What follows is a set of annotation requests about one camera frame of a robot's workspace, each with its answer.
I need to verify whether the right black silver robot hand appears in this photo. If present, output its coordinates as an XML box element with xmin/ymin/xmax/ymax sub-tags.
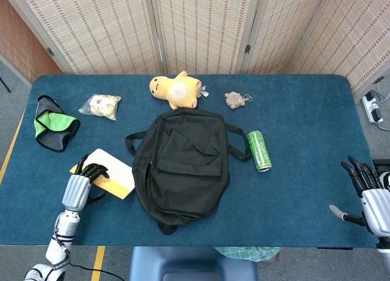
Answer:
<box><xmin>328</xmin><ymin>155</ymin><xmax>390</xmax><ymax>237</ymax></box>

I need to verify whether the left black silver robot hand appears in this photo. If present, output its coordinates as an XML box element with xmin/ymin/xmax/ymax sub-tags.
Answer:
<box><xmin>62</xmin><ymin>154</ymin><xmax>110</xmax><ymax>213</ymax></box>

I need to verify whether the yellow white book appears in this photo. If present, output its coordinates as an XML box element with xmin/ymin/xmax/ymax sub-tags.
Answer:
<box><xmin>69</xmin><ymin>148</ymin><xmax>136</xmax><ymax>200</ymax></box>

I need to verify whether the black fabric backpack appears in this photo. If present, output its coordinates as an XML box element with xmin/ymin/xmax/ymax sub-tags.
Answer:
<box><xmin>125</xmin><ymin>107</ymin><xmax>252</xmax><ymax>235</ymax></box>

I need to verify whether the black box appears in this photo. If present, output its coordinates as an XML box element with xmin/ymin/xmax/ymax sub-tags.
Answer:
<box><xmin>372</xmin><ymin>158</ymin><xmax>390</xmax><ymax>175</ymax></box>

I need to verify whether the green black cloth pouch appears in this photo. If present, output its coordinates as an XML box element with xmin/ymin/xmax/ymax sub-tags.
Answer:
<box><xmin>34</xmin><ymin>94</ymin><xmax>81</xmax><ymax>153</ymax></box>

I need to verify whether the clear bag of snacks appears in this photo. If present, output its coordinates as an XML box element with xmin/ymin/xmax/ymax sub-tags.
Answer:
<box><xmin>78</xmin><ymin>93</ymin><xmax>122</xmax><ymax>121</ymax></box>

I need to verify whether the white power strip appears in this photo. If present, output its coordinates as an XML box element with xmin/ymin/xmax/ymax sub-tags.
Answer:
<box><xmin>361</xmin><ymin>90</ymin><xmax>385</xmax><ymax>124</ymax></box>

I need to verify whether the blue table cloth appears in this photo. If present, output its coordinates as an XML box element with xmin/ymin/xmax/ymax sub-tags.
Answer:
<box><xmin>0</xmin><ymin>74</ymin><xmax>386</xmax><ymax>248</ymax></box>

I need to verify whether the green energy drink can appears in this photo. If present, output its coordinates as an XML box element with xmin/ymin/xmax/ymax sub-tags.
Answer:
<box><xmin>246</xmin><ymin>130</ymin><xmax>272</xmax><ymax>173</ymax></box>

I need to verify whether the blue chair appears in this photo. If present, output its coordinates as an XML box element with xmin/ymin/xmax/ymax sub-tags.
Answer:
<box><xmin>129</xmin><ymin>246</ymin><xmax>258</xmax><ymax>281</ymax></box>

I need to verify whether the teal grid patterned cloth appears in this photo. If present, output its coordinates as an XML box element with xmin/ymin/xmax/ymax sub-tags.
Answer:
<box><xmin>213</xmin><ymin>246</ymin><xmax>281</xmax><ymax>263</ymax></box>

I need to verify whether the yellow plush toy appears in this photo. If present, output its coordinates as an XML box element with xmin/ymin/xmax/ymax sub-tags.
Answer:
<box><xmin>149</xmin><ymin>70</ymin><xmax>210</xmax><ymax>111</ymax></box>

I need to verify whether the woven folding screen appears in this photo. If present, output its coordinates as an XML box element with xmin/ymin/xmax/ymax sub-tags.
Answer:
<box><xmin>0</xmin><ymin>0</ymin><xmax>390</xmax><ymax>91</ymax></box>

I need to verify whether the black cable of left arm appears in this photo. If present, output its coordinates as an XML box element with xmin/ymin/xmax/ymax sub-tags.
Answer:
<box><xmin>65</xmin><ymin>256</ymin><xmax>126</xmax><ymax>281</ymax></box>

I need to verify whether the small brown plush keychain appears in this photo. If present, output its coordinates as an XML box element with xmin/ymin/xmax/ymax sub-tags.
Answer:
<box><xmin>224</xmin><ymin>91</ymin><xmax>254</xmax><ymax>110</ymax></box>

